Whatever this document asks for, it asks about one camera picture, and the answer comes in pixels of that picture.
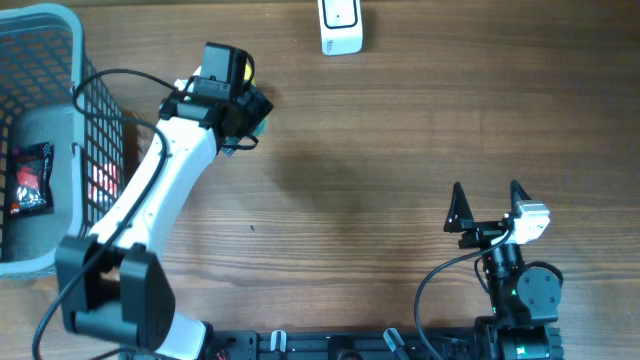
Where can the white barcode scanner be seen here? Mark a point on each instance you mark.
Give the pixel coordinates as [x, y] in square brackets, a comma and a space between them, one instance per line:
[341, 27]

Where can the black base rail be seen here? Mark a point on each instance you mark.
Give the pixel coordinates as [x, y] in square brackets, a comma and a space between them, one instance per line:
[450, 343]

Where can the round tin can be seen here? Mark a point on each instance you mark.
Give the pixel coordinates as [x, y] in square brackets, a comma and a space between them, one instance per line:
[260, 128]

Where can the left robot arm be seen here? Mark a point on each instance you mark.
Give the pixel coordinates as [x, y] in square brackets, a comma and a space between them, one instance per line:
[111, 282]

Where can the yellow mentos gum bottle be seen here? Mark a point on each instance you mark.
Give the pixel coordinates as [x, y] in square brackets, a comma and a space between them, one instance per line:
[249, 74]

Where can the grey plastic mesh basket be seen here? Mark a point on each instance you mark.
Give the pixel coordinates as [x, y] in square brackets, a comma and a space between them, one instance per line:
[43, 59]

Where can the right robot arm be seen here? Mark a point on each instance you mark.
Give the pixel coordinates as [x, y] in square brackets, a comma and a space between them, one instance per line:
[524, 296]

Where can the black red snack packet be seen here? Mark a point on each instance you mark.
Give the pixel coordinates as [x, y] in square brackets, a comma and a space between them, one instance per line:
[31, 167]

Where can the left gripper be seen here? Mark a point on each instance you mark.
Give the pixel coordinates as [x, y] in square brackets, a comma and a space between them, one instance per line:
[258, 107]

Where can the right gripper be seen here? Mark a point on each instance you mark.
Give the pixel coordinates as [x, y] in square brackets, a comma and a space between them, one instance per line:
[460, 218]

